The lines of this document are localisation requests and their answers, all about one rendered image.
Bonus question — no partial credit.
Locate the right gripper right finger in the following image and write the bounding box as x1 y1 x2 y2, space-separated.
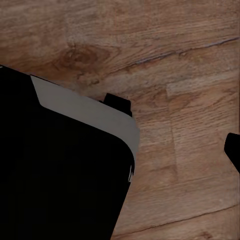
224 132 240 173

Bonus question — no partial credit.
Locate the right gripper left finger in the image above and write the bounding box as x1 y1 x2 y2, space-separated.
0 133 26 193

